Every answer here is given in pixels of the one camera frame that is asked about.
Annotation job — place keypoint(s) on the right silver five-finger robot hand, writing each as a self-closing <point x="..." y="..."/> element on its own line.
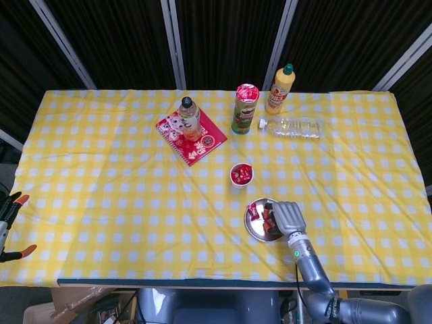
<point x="288" y="216"/>

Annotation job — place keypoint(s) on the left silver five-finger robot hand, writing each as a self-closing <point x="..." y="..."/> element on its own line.
<point x="6" y="216"/>

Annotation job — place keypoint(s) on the red candy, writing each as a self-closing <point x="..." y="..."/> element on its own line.
<point x="246" y="168"/>
<point x="270" y="222"/>
<point x="253" y="211"/>
<point x="245" y="178"/>
<point x="237" y="175"/>

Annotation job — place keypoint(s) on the round steel plate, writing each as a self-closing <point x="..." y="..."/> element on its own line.
<point x="256" y="229"/>

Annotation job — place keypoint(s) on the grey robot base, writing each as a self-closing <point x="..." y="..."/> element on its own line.
<point x="209" y="307"/>

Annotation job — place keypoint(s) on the white paper cup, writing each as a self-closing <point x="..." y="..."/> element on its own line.
<point x="241" y="185"/>

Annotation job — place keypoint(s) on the clear empty water bottle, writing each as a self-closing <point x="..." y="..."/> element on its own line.
<point x="297" y="127"/>

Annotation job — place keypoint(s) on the metal table leg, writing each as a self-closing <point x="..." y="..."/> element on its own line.
<point x="301" y="307"/>

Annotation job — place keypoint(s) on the yellow white checkered tablecloth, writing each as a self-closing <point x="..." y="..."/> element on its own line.
<point x="101" y="202"/>

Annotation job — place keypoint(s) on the green Pringles can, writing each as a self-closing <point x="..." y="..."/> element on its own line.
<point x="243" y="118"/>

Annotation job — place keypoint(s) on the red spiral notebook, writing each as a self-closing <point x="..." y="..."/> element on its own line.
<point x="202" y="148"/>

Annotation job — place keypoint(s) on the wooden table with dark edge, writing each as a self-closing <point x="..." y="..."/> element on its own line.
<point x="202" y="283"/>

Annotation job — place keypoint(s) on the brown cardboard box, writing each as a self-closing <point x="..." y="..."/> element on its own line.
<point x="77" y="300"/>

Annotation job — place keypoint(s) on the yellow squeeze bottle green cap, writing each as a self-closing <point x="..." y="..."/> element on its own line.
<point x="278" y="98"/>

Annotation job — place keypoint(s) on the orange drink plastic bottle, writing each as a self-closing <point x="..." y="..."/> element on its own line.
<point x="189" y="125"/>

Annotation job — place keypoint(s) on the grey partition post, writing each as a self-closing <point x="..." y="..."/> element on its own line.
<point x="173" y="44"/>
<point x="10" y="139"/>
<point x="64" y="44"/>
<point x="283" y="44"/>
<point x="429" y="191"/>
<point x="405" y="60"/>

